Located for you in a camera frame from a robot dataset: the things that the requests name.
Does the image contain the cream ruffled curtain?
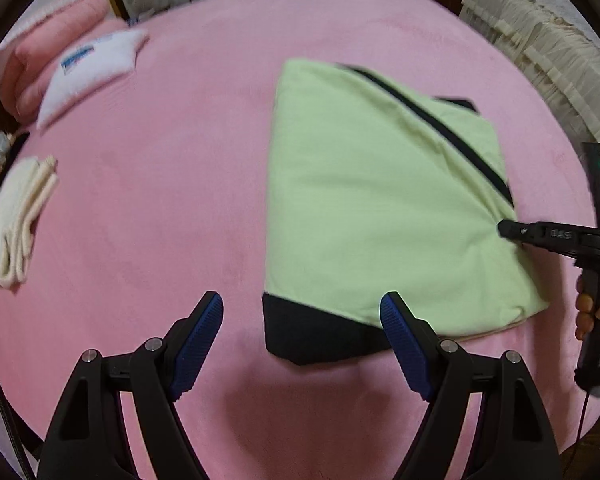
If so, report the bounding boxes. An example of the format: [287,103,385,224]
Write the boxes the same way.
[460,0,600,156]

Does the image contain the pink bed blanket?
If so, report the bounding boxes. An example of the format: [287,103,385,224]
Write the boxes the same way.
[0,0,595,479]

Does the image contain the pink folded quilt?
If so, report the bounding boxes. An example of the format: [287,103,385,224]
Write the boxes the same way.
[0,0,128,124]

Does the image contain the white pillow blue print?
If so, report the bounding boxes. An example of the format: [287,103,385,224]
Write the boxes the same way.
[36,28,149,130]

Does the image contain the light green black hoodie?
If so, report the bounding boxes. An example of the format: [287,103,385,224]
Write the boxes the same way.
[262,58,548,365]

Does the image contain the person right hand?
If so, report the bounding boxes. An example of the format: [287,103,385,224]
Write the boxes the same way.
[574,274,600,341]

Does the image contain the folded cream garment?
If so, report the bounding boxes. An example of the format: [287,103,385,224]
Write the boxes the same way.
[0,155,58,288]

